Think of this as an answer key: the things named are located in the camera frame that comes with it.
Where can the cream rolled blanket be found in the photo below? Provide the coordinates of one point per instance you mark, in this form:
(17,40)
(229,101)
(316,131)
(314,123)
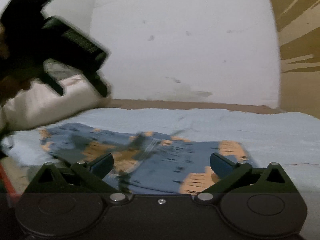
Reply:
(41,106)

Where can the light blue bed cover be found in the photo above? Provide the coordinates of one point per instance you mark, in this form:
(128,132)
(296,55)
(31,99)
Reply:
(291,139)

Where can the blue pants with orange trucks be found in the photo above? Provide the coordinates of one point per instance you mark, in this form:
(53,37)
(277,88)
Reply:
(142,163)

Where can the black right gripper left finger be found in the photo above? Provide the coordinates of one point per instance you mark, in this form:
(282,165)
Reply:
(65,201)

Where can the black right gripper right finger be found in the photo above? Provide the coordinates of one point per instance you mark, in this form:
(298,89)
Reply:
(255,201)

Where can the brown wooden bed frame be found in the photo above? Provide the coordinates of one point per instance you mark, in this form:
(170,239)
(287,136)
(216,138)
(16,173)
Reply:
(142,104)

